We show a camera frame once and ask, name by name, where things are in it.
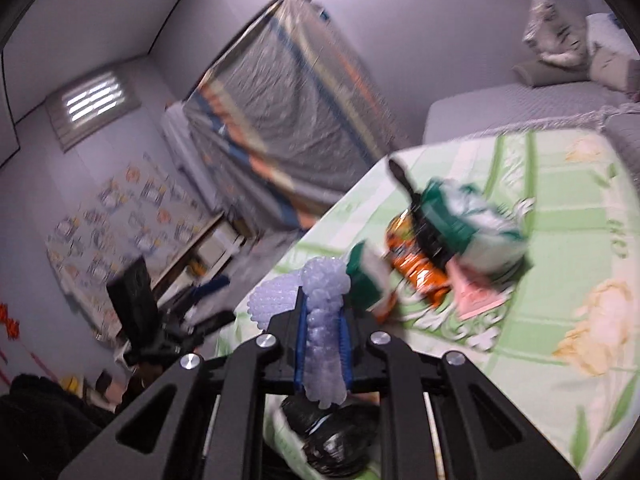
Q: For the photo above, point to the black trash bag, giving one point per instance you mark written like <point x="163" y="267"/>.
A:
<point x="330" y="452"/>

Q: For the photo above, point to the clear bubble wrap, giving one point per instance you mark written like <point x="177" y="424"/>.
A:
<point x="325" y="340"/>

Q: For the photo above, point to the white shelf unit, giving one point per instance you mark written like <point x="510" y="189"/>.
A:
<point x="210" y="255"/>

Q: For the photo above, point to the window with blinds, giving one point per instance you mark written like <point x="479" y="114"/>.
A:
<point x="92" y="105"/>

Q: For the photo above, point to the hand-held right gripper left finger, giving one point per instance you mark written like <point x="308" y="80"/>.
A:
<point x="301" y="350"/>

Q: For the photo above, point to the small green white packet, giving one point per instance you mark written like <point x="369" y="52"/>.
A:
<point x="367" y="280"/>

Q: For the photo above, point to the person's left forearm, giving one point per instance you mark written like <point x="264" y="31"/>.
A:
<point x="40" y="425"/>

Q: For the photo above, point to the large green white snack bag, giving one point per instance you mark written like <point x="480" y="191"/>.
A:
<point x="475" y="230"/>

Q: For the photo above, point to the orange snack packet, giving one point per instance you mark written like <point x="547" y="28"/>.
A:
<point x="417" y="270"/>

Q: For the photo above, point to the green floral bedsheet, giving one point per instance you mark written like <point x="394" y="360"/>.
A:
<point x="550" y="240"/>

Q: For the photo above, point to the grey quilted bed cover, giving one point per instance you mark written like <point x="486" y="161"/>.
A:
<point x="500" y="105"/>

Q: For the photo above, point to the grey white plush toy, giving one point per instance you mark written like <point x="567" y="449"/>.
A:
<point x="555" y="30"/>

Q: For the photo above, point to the black long plastic object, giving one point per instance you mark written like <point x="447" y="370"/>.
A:
<point x="401" y="177"/>

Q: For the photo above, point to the grey cushion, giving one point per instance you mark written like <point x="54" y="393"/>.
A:
<point x="612" y="67"/>

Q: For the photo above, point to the red wall decoration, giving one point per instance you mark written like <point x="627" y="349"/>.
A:
<point x="7" y="332"/>

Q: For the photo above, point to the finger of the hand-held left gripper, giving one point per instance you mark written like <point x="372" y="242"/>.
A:
<point x="212" y="324"/>
<point x="134" y="300"/>

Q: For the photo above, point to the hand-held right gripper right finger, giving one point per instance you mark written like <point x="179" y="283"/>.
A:
<point x="345" y="355"/>

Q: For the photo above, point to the cartoon printed cloth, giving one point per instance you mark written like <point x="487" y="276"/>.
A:
<point x="120" y="220"/>

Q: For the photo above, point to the small yellow object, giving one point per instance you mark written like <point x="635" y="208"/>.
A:
<point x="71" y="384"/>

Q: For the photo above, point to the white pillow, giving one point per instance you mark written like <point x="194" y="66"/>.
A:
<point x="602" y="30"/>

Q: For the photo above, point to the pink tube with blue cap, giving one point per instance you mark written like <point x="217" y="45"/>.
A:
<point x="475" y="296"/>

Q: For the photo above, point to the striped grey hanging sheet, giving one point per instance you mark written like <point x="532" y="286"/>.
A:
<point x="290" y="125"/>

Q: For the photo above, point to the grey roll pillow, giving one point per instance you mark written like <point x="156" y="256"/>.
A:
<point x="545" y="74"/>

